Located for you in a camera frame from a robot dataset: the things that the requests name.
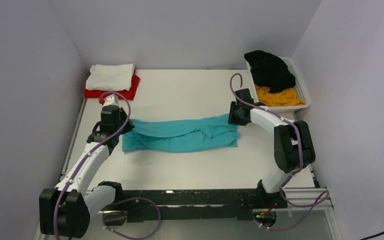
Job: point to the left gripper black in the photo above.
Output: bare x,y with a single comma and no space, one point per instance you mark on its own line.
128,128

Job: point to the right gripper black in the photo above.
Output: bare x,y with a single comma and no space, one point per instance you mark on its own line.
232,118

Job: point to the teal t shirt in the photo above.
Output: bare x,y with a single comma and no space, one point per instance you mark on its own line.
181,136

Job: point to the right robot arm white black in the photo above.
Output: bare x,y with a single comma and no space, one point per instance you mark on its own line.
293,148

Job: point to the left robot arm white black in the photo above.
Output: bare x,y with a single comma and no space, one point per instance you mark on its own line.
66,209

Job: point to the white folded t shirt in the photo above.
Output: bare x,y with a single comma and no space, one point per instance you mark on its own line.
110,77

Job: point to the yellow t shirt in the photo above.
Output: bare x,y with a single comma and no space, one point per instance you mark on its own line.
287,97

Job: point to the black t shirt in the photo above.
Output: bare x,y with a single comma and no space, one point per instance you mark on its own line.
269,70

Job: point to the white plastic basket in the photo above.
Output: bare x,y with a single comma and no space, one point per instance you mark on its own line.
300,88

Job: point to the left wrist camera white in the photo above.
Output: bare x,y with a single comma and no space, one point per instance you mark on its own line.
110,100

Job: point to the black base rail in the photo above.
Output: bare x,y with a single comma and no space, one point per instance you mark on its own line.
196,204

